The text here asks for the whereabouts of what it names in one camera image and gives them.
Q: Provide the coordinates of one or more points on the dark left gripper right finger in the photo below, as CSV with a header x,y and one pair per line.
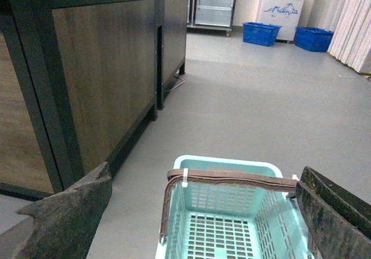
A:
x,y
338,221

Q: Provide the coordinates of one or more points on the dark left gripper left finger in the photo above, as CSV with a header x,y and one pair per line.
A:
x,y
62,225

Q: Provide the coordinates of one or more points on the light blue plastic basket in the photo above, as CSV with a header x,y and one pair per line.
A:
x,y
229,221

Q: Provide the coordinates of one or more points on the brown basket handle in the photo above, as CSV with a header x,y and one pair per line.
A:
x,y
219,177

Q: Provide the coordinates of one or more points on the dark wood display counter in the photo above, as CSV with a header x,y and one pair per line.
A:
x,y
80,79

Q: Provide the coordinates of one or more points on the blue plastic crate right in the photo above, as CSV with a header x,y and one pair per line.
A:
x,y
313,39

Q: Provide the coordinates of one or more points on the blue plastic crate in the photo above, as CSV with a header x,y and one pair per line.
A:
x,y
260,34
313,39

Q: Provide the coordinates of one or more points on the blue plastic crate left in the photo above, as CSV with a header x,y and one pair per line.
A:
x,y
260,34

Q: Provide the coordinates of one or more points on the white curtain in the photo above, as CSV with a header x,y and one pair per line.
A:
x,y
351,41

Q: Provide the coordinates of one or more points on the white chest freezer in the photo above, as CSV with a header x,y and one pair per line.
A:
x,y
285,13

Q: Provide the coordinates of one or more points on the glass door fridge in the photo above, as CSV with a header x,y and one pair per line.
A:
x,y
215,15

